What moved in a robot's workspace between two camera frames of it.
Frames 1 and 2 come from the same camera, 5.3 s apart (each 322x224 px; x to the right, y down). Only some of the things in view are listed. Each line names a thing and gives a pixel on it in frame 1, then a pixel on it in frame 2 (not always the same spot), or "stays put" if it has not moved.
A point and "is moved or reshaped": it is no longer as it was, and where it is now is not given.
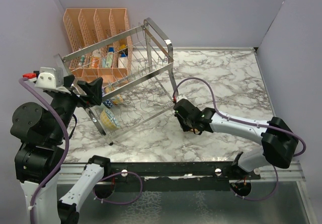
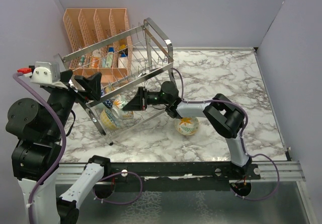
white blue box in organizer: x=123 y=61 stays put
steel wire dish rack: x=138 y=84 stays put
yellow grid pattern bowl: x=108 y=119 is moved or reshaped
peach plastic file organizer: x=112 y=63 stays put
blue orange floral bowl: x=116 y=100 → x=108 y=88
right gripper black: x=185 y=128 → x=138 y=103
